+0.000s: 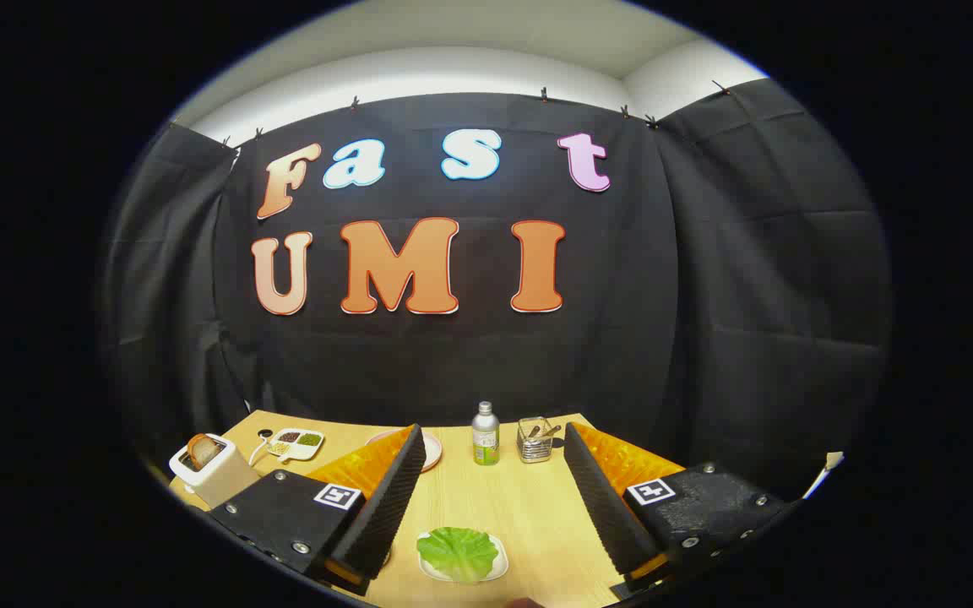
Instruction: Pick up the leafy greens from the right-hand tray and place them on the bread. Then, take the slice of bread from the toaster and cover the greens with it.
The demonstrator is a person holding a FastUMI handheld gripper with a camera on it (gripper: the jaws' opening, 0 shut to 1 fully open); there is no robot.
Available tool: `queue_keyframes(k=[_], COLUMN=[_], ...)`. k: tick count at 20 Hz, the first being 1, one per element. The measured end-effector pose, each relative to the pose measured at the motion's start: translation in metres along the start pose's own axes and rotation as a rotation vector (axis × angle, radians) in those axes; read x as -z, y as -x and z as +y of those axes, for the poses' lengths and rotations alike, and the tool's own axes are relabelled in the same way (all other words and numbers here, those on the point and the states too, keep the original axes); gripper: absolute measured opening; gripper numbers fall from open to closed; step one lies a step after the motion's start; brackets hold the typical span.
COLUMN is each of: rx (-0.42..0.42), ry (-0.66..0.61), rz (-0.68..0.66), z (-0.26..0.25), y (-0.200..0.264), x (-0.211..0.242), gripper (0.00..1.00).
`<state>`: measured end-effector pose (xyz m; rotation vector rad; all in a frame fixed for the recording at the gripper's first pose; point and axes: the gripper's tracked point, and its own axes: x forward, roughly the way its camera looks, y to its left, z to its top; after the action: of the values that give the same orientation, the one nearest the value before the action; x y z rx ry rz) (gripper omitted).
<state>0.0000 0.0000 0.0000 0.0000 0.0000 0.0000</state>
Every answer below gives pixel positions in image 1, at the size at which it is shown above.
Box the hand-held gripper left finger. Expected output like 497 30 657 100
210 424 427 597

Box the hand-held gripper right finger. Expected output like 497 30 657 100
563 421 796 597

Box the green lettuce leaf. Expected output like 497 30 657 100
416 527 500 584

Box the toasted bread slice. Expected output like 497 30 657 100
187 434 222 470

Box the pink plate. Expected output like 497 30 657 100
366 428 443 474

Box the white divided dish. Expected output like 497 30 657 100
267 428 325 462

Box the small white square plate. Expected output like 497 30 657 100
417 530 509 584

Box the metal bottle with green label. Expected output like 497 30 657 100
471 401 501 466

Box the white toaster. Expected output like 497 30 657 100
169 433 261 510

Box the metal wire basket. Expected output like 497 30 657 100
517 417 557 464

